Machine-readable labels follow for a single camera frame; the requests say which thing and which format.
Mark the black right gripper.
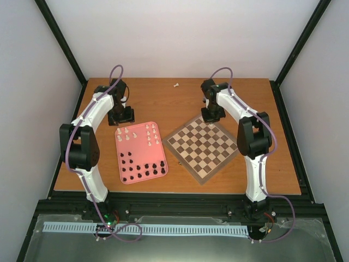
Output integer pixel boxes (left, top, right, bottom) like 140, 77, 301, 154
201, 103, 226, 124

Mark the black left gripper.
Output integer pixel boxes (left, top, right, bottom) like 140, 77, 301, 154
108, 104, 135, 126

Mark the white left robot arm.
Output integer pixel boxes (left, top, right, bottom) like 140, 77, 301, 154
59, 79, 135, 220

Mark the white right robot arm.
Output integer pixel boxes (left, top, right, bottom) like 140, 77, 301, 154
201, 79, 272, 203

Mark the wooden chess board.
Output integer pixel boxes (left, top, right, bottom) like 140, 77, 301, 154
163, 115, 239, 185

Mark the pink plastic tray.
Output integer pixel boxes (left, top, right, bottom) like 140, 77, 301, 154
115, 122, 169, 184

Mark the light blue cable duct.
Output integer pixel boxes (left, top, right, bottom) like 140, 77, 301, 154
42, 222, 248, 238

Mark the black aluminium frame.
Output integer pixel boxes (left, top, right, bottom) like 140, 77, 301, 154
17, 1, 343, 261

